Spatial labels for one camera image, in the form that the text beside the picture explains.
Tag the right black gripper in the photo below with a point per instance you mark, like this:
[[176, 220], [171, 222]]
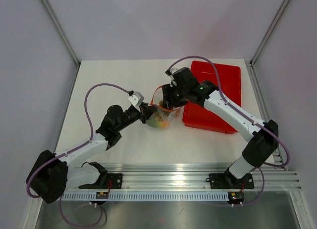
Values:
[[168, 91]]

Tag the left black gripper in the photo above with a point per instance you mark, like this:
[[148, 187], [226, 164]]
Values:
[[146, 111]]

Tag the green orange toy mango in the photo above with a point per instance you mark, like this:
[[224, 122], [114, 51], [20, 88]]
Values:
[[158, 123]]

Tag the clear orange zip top bag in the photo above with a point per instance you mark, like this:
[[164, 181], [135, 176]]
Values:
[[156, 97]]

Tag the brown toy longan bunch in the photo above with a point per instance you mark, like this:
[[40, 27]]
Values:
[[166, 114]]

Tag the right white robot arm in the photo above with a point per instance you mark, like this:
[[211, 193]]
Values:
[[261, 136]]

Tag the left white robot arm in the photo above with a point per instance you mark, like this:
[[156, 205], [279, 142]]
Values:
[[52, 174]]

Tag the left small circuit board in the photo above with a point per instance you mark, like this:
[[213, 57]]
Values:
[[102, 195]]

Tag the small circuit board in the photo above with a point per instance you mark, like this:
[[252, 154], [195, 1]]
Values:
[[236, 196], [102, 195]]

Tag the right small circuit board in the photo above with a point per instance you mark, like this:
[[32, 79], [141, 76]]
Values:
[[236, 196]]

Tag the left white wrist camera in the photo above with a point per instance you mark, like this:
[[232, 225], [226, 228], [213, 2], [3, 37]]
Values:
[[135, 98]]

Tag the aluminium rail frame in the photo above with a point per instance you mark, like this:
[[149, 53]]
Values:
[[191, 177]]

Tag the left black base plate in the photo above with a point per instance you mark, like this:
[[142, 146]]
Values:
[[116, 180]]

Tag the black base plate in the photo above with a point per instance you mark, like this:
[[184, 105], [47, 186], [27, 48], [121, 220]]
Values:
[[116, 180], [215, 180]]

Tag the right aluminium corner post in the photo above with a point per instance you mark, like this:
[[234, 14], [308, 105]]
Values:
[[269, 32]]

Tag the aluminium corner post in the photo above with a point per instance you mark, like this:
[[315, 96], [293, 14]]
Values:
[[269, 32], [59, 29]]

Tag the white slotted cable duct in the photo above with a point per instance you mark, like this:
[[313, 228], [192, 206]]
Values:
[[148, 196]]

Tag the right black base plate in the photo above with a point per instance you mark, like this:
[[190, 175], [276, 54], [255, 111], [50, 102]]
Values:
[[215, 180]]

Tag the left aluminium corner post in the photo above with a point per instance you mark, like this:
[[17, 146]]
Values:
[[59, 29]]

